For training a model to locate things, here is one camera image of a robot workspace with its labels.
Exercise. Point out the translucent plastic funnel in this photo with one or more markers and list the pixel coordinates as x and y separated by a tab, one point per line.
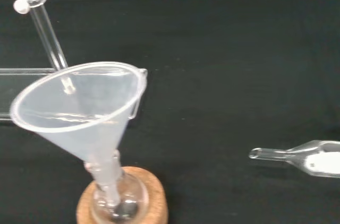
79	117

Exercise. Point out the clear acrylic funnel stand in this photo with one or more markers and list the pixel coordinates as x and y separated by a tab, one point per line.
40	22

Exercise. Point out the black bench cloth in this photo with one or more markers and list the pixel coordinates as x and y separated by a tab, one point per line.
212	48

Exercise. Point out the clear round-bottom flask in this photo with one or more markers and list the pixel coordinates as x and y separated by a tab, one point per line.
132	197

